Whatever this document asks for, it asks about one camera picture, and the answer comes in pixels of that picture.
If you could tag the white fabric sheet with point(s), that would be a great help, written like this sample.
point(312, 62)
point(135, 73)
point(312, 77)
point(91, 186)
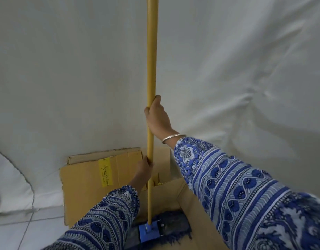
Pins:
point(71, 75)

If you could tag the person's right thumb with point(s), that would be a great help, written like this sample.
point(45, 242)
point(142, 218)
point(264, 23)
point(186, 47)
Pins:
point(156, 100)

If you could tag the person's left fingers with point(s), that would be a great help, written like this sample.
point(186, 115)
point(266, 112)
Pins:
point(145, 162)

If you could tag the person's right hand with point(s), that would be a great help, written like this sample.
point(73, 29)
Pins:
point(160, 122)

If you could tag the silver bangle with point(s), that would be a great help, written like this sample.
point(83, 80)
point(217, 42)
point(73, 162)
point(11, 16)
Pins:
point(173, 137)

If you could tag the person's left forearm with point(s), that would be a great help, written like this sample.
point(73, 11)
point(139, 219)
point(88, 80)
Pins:
point(105, 221)

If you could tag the person's left hand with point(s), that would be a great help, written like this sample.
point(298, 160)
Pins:
point(142, 174)

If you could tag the person's right forearm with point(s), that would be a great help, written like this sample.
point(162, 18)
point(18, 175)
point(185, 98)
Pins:
point(235, 195)

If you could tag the brown cardboard box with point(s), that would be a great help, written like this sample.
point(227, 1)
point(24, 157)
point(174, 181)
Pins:
point(81, 184)

